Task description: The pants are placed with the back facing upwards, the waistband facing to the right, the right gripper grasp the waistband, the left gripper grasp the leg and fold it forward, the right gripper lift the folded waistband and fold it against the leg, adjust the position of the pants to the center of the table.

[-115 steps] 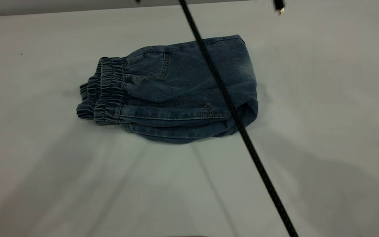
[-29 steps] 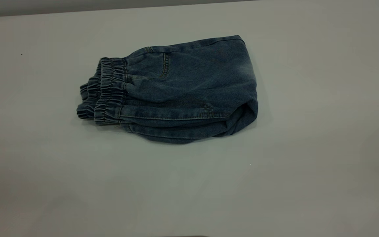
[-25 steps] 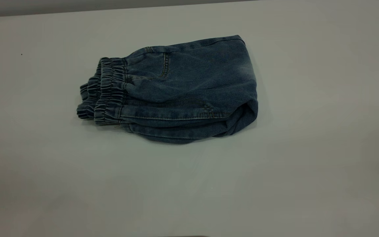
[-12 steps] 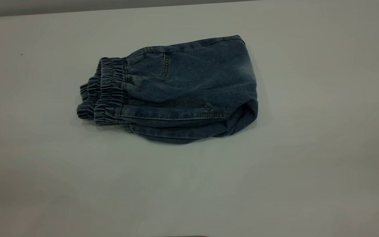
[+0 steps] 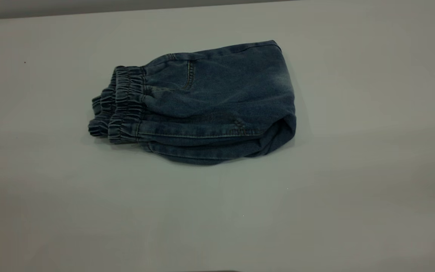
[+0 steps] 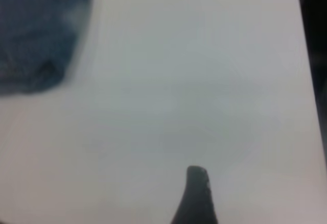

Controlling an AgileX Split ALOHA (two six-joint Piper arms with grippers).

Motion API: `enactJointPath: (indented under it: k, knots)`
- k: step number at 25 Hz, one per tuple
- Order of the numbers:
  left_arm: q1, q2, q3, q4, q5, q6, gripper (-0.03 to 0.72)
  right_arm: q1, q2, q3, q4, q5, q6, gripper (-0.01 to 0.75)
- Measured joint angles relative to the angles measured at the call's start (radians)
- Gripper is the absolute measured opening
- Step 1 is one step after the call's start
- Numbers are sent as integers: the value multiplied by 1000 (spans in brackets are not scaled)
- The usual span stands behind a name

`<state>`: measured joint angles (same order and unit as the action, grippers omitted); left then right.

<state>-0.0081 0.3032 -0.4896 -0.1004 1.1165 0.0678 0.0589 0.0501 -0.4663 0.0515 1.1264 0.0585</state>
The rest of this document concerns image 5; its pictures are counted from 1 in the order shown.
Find blue denim pants with print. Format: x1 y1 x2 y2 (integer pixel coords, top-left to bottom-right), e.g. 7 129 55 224
88 40 297 165

